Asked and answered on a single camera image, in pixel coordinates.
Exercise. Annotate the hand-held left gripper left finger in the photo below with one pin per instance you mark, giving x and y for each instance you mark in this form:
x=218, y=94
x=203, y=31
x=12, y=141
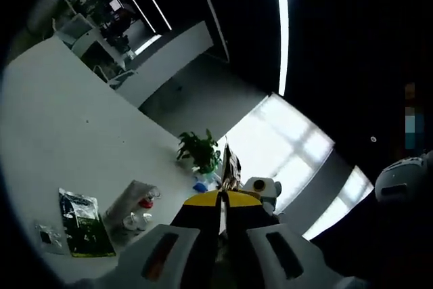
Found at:
x=196, y=235

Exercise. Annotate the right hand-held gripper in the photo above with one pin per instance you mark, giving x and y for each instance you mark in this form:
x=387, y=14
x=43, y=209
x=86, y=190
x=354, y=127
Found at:
x=267, y=189

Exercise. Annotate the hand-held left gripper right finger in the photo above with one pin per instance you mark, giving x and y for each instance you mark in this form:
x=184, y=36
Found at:
x=250, y=235

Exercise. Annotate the gold foil packet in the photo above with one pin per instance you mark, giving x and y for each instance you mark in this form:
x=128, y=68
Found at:
x=231, y=167

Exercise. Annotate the small clear-capped skincare bottle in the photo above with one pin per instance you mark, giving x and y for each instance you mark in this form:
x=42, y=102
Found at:
x=130, y=223

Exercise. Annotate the white skincare tube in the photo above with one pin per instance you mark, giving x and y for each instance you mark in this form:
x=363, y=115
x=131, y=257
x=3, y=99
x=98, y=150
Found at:
x=125, y=197

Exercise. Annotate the green black packet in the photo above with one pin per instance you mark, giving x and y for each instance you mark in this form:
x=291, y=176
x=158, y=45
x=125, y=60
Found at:
x=84, y=231

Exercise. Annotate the blue white container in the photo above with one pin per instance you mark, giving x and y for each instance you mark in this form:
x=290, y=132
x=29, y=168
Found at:
x=200, y=187

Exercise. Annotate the bright window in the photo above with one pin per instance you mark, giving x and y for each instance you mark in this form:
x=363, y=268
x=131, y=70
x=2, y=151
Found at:
x=341, y=201
x=287, y=133

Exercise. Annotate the potted green plant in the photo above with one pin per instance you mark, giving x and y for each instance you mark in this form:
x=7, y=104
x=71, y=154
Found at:
x=199, y=153

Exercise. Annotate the white chest device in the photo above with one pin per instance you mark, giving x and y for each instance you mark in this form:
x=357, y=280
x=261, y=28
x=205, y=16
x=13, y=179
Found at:
x=395, y=174

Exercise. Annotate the long ceiling light strip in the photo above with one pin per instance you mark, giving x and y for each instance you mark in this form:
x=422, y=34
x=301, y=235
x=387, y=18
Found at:
x=283, y=32

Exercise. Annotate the white office chair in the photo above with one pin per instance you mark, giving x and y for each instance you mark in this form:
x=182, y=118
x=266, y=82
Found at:
x=74, y=28

